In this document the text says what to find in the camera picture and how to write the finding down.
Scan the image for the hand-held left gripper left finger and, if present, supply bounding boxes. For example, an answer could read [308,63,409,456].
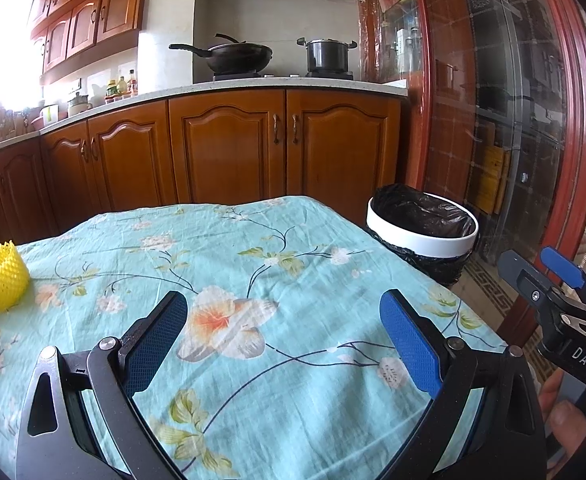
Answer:
[15,290,189,480]

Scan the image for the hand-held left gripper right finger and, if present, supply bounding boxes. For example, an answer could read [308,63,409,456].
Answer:
[379,288,549,480]

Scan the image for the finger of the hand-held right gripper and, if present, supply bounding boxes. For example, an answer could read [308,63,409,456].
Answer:
[497,249,586,330]
[540,246,586,319]

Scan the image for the white trash bin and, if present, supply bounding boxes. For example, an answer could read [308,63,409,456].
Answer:
[365,195,480,256]

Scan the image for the white bin with black bag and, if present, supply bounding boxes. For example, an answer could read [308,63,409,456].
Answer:
[365,183,480,290]

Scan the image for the person's right hand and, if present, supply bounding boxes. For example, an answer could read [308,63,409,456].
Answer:
[539,370,586,476]

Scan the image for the yellow flat box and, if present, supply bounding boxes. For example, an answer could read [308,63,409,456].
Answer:
[473,145,510,216]

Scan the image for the floral blue tablecloth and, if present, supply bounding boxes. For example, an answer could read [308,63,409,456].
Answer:
[0,195,509,480]

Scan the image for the yellow foam fruit net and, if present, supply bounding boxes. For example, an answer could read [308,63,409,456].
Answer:
[0,241,30,309]

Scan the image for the red framed glass door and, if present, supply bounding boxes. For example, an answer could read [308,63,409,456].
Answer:
[358,0,586,341]

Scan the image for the wooden base cabinets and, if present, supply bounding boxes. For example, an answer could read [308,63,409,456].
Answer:
[0,89,409,251]

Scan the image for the white lidded ceramic pot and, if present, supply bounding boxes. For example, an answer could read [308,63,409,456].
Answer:
[68,92,94,119]

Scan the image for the kitchen utensil rack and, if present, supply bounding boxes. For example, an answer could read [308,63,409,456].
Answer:
[0,100,41,144]

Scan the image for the steel pot with lid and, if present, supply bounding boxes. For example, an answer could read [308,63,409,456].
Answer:
[296,36,359,75]

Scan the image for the black wok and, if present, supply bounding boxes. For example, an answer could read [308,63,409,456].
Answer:
[169,33,274,75]

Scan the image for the wooden wall cabinets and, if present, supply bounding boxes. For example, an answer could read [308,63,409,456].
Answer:
[25,0,149,76]

